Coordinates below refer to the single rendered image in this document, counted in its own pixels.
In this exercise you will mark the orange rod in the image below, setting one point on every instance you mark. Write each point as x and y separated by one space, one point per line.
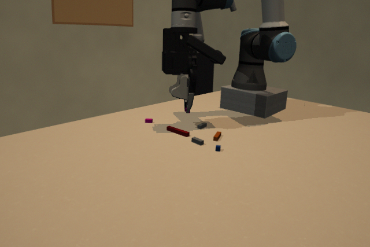
217 136

